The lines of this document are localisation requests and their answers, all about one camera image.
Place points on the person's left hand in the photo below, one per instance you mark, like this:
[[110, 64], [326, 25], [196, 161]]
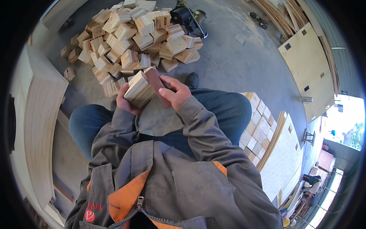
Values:
[[123, 102]]

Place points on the person's right hand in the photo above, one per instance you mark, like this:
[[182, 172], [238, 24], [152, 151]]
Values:
[[177, 96]]

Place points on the layered plywood block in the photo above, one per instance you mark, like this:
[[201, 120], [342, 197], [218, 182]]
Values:
[[139, 90]]

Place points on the brown sandpaper strip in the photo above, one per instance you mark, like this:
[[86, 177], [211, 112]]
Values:
[[156, 83]]

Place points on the person's legs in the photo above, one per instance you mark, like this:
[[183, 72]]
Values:
[[223, 114]]

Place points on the pile of wooden blocks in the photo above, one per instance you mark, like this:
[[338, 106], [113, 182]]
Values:
[[134, 40]]

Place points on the small flat wood scrap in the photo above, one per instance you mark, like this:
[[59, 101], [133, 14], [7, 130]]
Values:
[[239, 38]]

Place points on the tall stack of plywood sheets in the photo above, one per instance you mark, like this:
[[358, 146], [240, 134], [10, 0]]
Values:
[[43, 128]]

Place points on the neat stack of square blocks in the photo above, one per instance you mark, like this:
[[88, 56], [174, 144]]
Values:
[[258, 128]]

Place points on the person's body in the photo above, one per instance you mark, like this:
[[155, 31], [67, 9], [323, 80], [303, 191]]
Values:
[[177, 189]]

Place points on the small black wheeled tool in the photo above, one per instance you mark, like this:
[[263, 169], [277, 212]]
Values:
[[258, 20]]

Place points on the plywood panel with small holes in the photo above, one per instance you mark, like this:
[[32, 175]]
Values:
[[283, 160]]

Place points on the heap of long wooden strips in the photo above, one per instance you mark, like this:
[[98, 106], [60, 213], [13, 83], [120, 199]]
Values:
[[281, 14]]

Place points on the large plywood board with slots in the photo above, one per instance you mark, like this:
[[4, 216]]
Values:
[[310, 71]]

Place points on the dark metal stool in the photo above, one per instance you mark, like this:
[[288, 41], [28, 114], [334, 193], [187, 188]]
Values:
[[309, 137]]

